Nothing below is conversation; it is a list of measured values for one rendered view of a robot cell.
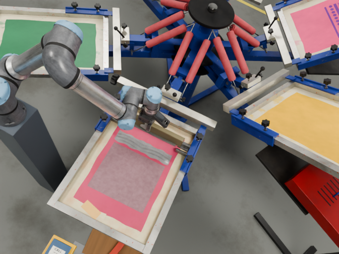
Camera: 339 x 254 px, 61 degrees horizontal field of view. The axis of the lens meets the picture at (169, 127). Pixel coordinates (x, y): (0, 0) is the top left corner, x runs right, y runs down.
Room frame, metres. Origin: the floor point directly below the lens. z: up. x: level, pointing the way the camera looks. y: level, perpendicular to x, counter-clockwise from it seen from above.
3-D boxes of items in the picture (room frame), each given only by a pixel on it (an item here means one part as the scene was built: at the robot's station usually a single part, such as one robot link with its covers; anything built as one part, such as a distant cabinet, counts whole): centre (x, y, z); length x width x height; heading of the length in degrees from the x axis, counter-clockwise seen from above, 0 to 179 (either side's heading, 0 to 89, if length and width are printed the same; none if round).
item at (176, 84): (1.10, 0.06, 1.02); 0.17 x 0.06 x 0.05; 173
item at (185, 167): (0.75, -0.18, 0.98); 0.30 x 0.05 x 0.07; 173
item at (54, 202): (0.55, 0.12, 0.97); 0.79 x 0.58 x 0.04; 173
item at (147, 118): (0.75, 0.13, 1.23); 0.09 x 0.08 x 0.12; 83
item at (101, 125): (0.82, 0.37, 0.98); 0.30 x 0.05 x 0.07; 173
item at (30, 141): (0.50, 0.77, 0.60); 0.18 x 0.18 x 1.20; 80
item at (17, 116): (0.50, 0.77, 1.25); 0.15 x 0.15 x 0.10
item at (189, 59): (1.59, 0.00, 0.99); 0.82 x 0.79 x 0.12; 173
